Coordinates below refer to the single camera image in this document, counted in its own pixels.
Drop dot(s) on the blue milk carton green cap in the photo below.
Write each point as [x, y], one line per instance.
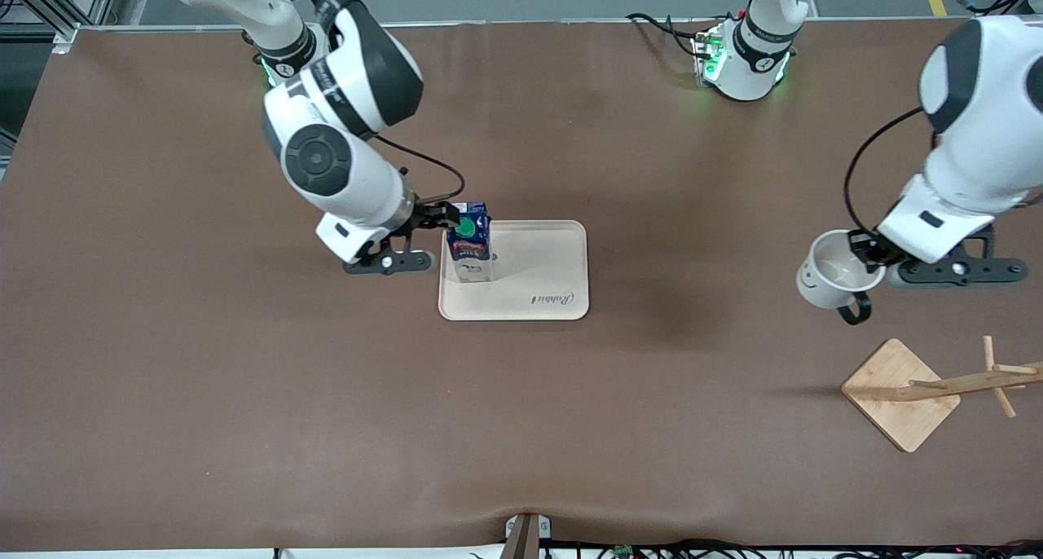
[471, 257]

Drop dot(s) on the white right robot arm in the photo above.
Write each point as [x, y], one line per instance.
[326, 160]

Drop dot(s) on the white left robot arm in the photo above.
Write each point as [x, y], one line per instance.
[986, 135]

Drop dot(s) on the wooden cup rack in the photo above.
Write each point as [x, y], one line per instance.
[896, 412]

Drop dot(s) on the beige plastic tray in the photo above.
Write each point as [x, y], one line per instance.
[530, 282]

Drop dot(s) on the small green circuit board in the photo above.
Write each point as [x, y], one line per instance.
[625, 552]

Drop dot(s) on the metal table edge bracket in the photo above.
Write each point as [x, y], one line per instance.
[521, 539]

